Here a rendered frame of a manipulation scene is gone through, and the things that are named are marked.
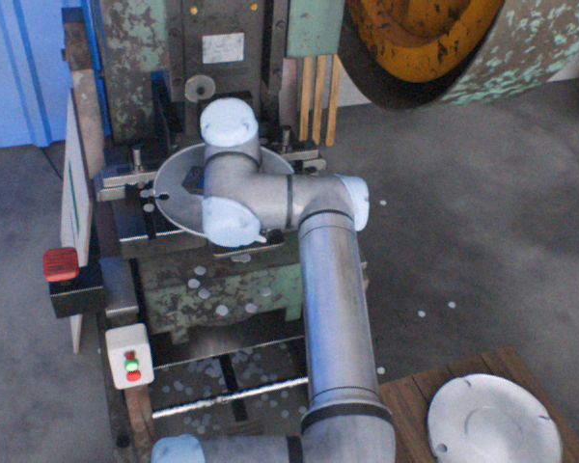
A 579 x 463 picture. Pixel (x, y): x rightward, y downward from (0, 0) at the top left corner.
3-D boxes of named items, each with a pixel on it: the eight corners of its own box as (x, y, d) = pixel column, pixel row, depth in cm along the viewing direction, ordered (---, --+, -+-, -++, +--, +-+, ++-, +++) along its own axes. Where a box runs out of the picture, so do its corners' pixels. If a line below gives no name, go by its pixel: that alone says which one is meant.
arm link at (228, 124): (195, 144, 84) (198, 93, 88) (210, 188, 93) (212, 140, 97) (255, 141, 83) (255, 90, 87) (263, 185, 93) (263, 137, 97)
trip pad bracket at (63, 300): (116, 343, 131) (103, 282, 117) (67, 354, 128) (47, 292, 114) (113, 320, 134) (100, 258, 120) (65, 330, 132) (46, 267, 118)
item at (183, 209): (276, 135, 141) (276, 132, 140) (318, 226, 122) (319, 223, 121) (143, 152, 133) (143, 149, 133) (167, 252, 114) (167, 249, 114)
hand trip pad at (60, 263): (86, 298, 117) (79, 271, 112) (51, 305, 116) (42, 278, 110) (82, 270, 122) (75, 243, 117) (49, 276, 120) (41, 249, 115)
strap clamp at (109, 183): (178, 190, 137) (176, 152, 130) (97, 202, 133) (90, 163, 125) (173, 172, 141) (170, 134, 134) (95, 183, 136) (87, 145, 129)
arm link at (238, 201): (288, 224, 81) (287, 151, 86) (199, 222, 80) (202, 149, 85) (283, 251, 88) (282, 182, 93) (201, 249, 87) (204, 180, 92)
